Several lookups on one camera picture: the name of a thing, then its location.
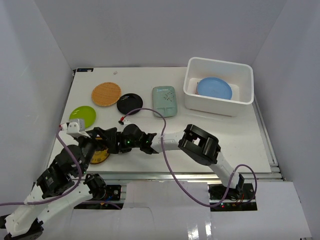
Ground yellow patterned black-rimmed plate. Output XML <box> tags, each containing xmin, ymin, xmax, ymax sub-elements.
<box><xmin>90</xmin><ymin>149</ymin><xmax>110</xmax><ymax>165</ymax></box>

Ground green round plate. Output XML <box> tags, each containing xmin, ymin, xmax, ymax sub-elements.
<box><xmin>69</xmin><ymin>105</ymin><xmax>97</xmax><ymax>129</ymax></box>

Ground black round plate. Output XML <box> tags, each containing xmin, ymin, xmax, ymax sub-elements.
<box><xmin>116</xmin><ymin>93</ymin><xmax>143</xmax><ymax>115</ymax></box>

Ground blue round plate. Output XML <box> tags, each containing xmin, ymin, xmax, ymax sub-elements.
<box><xmin>196</xmin><ymin>77</ymin><xmax>233</xmax><ymax>100</ymax></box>

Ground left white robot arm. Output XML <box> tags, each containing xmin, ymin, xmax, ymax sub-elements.
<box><xmin>0</xmin><ymin>127</ymin><xmax>107</xmax><ymax>240</ymax></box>

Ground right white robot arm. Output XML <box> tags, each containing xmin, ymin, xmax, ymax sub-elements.
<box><xmin>96</xmin><ymin>124</ymin><xmax>245</xmax><ymax>200</ymax></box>

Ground white plastic bin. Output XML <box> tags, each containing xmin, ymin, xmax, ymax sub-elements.
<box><xmin>183</xmin><ymin>57</ymin><xmax>254</xmax><ymax>117</ymax></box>

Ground orange woven round plate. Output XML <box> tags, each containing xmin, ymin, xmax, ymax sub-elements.
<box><xmin>91</xmin><ymin>82</ymin><xmax>122</xmax><ymax>107</ymax></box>

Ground teal rectangular ceramic plate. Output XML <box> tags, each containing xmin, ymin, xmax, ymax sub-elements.
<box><xmin>152</xmin><ymin>86</ymin><xmax>178</xmax><ymax>118</ymax></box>

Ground dark label sticker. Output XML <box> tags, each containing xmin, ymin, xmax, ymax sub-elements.
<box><xmin>76</xmin><ymin>68</ymin><xmax>94</xmax><ymax>73</ymax></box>

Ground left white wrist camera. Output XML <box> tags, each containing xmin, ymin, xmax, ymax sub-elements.
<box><xmin>60</xmin><ymin>118</ymin><xmax>90</xmax><ymax>138</ymax></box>

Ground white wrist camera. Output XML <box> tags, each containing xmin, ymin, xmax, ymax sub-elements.
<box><xmin>60</xmin><ymin>118</ymin><xmax>90</xmax><ymax>138</ymax></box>
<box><xmin>118</xmin><ymin>116</ymin><xmax>131</xmax><ymax>126</ymax></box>

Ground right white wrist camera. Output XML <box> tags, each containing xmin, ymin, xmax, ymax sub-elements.
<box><xmin>118</xmin><ymin>116</ymin><xmax>131</xmax><ymax>126</ymax></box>

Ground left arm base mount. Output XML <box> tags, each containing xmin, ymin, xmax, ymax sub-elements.
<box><xmin>84</xmin><ymin>174</ymin><xmax>122</xmax><ymax>209</ymax></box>

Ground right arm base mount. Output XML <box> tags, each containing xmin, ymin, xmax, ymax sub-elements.
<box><xmin>208</xmin><ymin>183</ymin><xmax>258</xmax><ymax>212</ymax></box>

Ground aluminium frame rail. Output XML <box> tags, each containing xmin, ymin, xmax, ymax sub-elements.
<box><xmin>27</xmin><ymin>159</ymin><xmax>286</xmax><ymax>240</ymax></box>

